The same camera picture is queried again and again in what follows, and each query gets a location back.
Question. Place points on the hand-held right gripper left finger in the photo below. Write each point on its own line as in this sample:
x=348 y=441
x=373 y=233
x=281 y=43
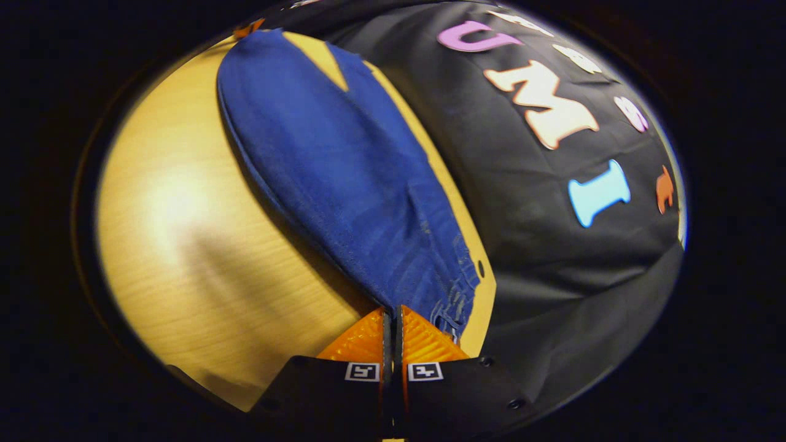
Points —
x=331 y=393

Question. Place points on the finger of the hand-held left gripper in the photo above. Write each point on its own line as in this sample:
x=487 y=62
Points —
x=249 y=28

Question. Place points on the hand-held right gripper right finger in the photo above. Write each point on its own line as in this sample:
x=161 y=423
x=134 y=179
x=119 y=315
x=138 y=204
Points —
x=454 y=393

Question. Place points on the blue denim jeans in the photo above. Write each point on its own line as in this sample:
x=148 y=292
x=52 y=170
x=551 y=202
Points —
x=331 y=166

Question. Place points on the black backdrop cloth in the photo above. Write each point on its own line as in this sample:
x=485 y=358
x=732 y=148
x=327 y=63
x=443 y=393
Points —
x=540 y=258

